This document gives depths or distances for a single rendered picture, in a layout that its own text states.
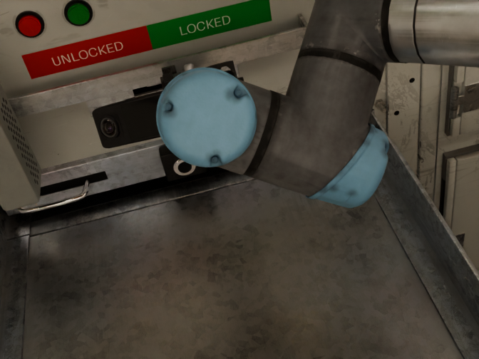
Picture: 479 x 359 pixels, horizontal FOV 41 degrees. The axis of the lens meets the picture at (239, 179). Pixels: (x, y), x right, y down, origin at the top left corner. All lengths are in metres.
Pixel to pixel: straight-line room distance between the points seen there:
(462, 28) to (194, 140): 0.21
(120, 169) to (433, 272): 0.45
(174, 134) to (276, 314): 0.36
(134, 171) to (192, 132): 0.47
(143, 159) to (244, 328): 0.30
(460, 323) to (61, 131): 0.57
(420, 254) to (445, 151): 0.26
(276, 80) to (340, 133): 0.40
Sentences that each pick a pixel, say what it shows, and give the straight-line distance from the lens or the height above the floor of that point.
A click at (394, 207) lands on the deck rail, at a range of 0.89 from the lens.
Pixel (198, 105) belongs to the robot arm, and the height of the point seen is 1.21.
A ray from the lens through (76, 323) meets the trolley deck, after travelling 0.85.
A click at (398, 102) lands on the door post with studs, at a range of 0.95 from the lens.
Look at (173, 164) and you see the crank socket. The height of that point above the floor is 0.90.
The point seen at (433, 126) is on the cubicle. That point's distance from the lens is 1.01.
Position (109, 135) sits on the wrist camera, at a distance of 0.71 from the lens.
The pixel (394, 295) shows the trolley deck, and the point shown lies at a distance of 0.80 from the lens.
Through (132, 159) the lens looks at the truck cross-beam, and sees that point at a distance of 0.94.
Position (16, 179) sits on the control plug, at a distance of 0.83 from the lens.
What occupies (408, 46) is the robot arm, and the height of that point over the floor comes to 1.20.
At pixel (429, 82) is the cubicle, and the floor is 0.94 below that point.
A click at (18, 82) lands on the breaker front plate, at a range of 0.89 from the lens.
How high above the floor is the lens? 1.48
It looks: 41 degrees down
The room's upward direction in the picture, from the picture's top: 12 degrees counter-clockwise
